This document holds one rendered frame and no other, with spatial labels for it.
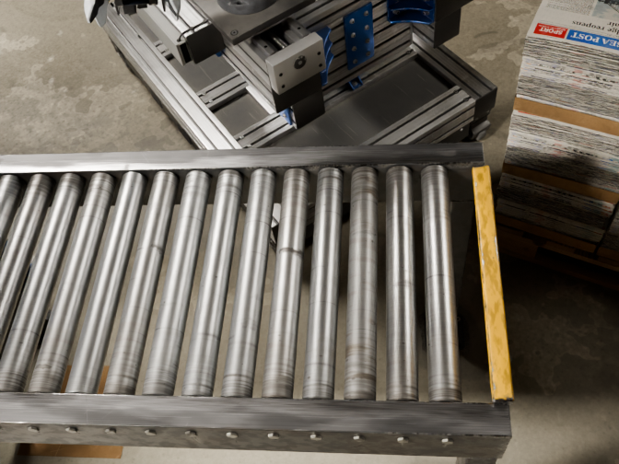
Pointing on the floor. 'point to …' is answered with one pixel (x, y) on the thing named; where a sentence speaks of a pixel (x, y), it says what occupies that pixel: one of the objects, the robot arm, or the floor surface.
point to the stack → (566, 138)
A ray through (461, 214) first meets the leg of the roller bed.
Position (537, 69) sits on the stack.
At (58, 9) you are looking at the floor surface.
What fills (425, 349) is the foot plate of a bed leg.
